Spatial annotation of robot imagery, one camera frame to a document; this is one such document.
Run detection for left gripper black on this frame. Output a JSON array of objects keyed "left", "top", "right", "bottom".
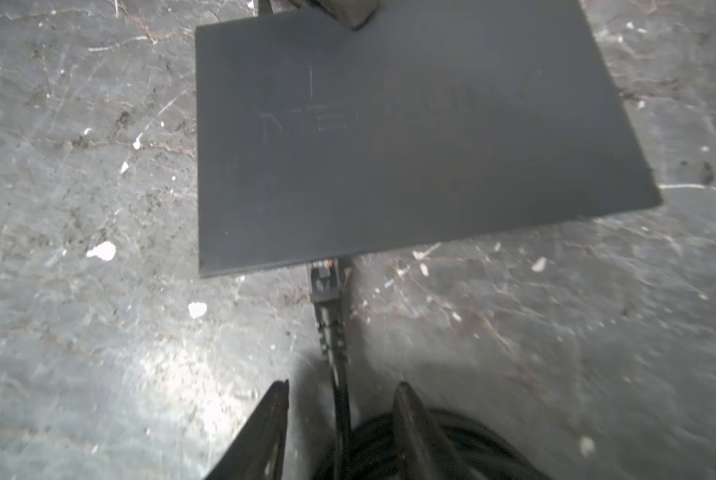
[{"left": 252, "top": 0, "right": 380, "bottom": 30}]

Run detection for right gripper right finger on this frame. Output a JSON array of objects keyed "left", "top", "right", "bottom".
[{"left": 392, "top": 382, "right": 472, "bottom": 480}]

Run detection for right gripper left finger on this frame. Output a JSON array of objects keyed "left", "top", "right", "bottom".
[{"left": 205, "top": 380, "right": 290, "bottom": 480}]

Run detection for black ethernet cable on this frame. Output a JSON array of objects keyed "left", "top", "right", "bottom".
[{"left": 308, "top": 257, "right": 551, "bottom": 480}]

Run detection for dark grey network switch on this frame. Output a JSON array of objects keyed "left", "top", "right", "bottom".
[{"left": 195, "top": 1, "right": 661, "bottom": 277}]

